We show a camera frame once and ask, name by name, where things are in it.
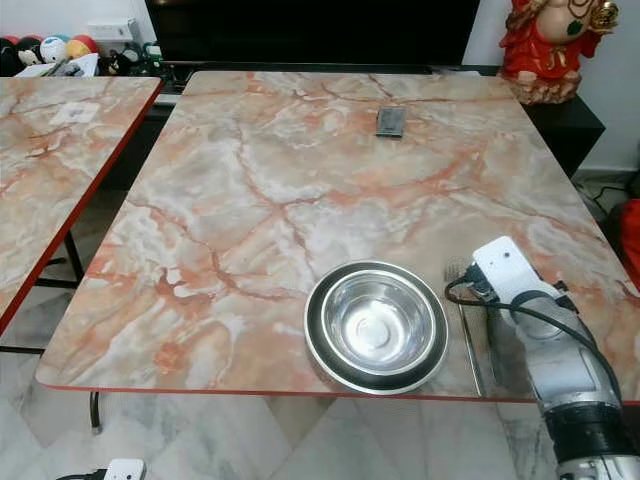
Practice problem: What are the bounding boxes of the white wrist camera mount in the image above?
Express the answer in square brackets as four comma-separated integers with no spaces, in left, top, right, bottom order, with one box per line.
[103,457,147,480]
[472,235,562,307]

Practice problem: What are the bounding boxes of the black metal table leg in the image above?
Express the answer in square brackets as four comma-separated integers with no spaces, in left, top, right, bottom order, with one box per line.
[60,229,87,301]
[89,389,104,437]

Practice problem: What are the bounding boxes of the stainless steel bowl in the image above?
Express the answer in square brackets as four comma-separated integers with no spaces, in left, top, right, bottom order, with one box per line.
[319,267,437,380]

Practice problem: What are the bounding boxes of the black television screen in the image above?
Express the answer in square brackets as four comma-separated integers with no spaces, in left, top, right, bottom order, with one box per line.
[144,0,482,67]

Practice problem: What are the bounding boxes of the red yellow toy ball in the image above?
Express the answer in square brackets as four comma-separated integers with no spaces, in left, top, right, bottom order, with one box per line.
[68,34,100,61]

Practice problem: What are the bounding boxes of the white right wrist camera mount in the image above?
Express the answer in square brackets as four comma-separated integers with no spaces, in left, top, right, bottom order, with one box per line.
[472,235,562,307]

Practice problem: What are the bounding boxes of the red fabric item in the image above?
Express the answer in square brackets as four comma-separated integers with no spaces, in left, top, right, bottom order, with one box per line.
[618,198,640,288]

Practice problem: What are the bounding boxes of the black plush toy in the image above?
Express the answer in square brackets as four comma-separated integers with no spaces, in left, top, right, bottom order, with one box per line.
[13,38,47,77]

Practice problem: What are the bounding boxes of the black round plate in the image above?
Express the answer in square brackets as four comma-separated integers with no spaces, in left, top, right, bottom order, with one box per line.
[304,259,450,397]

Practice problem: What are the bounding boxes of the red laughing buddha statue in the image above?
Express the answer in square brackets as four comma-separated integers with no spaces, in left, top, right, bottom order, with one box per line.
[499,0,623,107]

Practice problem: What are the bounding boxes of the silver metal fork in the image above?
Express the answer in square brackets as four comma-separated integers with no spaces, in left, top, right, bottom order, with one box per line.
[444,261,487,397]

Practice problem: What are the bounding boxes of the white blue toy ball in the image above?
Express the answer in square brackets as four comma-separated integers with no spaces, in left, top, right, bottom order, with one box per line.
[40,36,72,65]

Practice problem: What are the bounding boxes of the black floor cable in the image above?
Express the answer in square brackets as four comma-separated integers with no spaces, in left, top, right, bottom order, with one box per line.
[573,172,640,219]

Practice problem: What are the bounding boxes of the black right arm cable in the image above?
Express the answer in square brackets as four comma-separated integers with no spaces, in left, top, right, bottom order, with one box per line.
[444,273,627,403]

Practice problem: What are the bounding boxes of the small grey rectangular device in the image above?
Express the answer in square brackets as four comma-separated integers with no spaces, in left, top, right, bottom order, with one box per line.
[375,105,408,140]

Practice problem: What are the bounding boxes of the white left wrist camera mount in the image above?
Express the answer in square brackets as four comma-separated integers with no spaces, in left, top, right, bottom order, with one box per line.
[103,457,147,480]

